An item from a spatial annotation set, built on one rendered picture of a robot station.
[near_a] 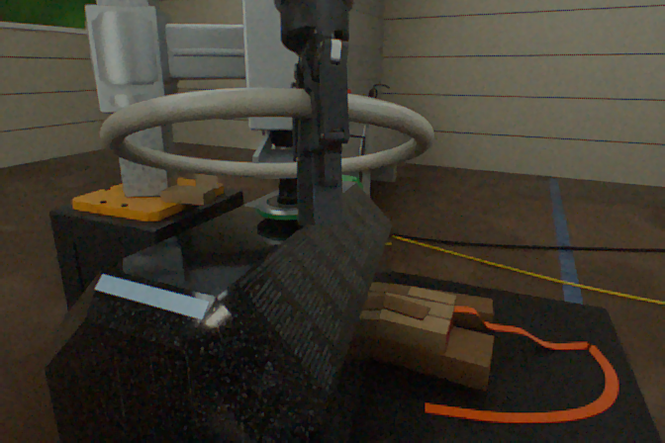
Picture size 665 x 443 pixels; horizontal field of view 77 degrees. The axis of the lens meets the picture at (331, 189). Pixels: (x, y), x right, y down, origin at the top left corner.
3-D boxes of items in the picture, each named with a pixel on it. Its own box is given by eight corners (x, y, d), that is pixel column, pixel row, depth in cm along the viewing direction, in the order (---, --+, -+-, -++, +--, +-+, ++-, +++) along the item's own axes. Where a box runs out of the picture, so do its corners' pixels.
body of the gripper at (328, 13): (360, -6, 43) (363, 81, 42) (333, 32, 51) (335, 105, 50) (290, -19, 41) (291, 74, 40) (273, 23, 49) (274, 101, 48)
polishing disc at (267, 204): (307, 192, 152) (307, 189, 152) (332, 209, 133) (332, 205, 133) (249, 199, 143) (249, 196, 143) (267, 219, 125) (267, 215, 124)
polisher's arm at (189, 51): (80, 84, 162) (69, 15, 155) (110, 82, 195) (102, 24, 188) (273, 83, 174) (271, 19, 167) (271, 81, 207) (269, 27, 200)
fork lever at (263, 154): (263, 135, 155) (262, 122, 154) (315, 135, 156) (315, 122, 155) (236, 180, 88) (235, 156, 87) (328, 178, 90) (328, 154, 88)
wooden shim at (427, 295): (407, 297, 231) (407, 294, 231) (411, 288, 240) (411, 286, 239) (453, 307, 221) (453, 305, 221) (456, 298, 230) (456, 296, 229)
